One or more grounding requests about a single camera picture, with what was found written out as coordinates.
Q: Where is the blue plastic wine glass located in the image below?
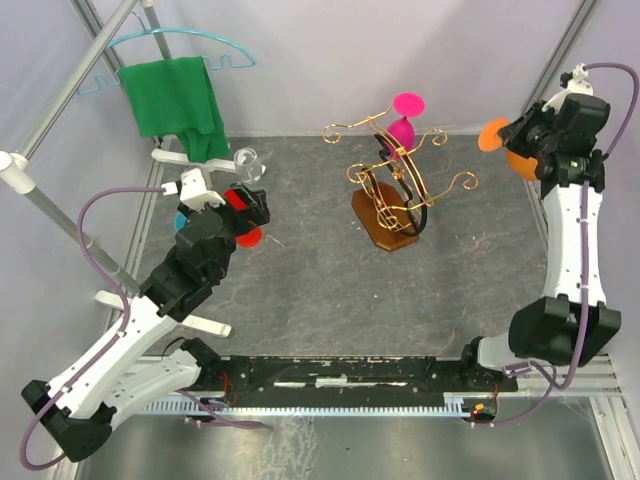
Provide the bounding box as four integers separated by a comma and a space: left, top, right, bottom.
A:
174, 212, 187, 231

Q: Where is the red plastic wine glass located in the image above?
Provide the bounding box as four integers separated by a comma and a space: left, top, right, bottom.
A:
223, 188, 263, 248

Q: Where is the orange plastic wine glass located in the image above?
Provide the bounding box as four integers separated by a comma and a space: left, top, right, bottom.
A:
478, 118, 538, 182

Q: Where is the small clear glass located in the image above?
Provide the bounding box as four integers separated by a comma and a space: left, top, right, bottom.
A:
233, 147, 266, 184

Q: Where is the pink plastic wine glass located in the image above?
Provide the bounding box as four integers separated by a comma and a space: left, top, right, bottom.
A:
387, 92, 425, 151

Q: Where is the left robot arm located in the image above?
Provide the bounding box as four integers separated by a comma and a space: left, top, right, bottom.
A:
20, 182, 270, 470

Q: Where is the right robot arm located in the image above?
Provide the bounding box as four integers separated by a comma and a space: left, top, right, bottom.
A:
457, 93, 621, 391

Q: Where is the white clothes rack stand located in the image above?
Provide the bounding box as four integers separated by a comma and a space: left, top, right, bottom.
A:
0, 0, 267, 338

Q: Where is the green cloth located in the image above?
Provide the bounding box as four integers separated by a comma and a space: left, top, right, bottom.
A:
119, 56, 230, 163

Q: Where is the blue clothes hanger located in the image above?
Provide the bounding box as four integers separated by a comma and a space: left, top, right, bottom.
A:
75, 18, 258, 96

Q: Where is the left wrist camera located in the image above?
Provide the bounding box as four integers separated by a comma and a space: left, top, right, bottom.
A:
161, 167, 226, 211

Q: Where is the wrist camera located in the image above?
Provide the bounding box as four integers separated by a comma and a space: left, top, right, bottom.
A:
161, 167, 226, 211
541, 63, 593, 113

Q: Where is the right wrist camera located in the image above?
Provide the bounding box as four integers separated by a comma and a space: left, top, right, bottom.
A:
541, 63, 593, 113

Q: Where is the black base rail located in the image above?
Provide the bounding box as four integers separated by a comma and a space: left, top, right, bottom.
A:
189, 355, 517, 407

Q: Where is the gold wire wine glass rack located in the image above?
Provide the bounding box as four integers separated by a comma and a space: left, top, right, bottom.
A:
322, 112, 479, 252

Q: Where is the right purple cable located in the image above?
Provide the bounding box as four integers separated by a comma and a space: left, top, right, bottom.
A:
469, 62, 640, 429

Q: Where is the light blue cable duct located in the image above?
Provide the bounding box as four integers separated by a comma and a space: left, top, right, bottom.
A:
139, 394, 496, 418

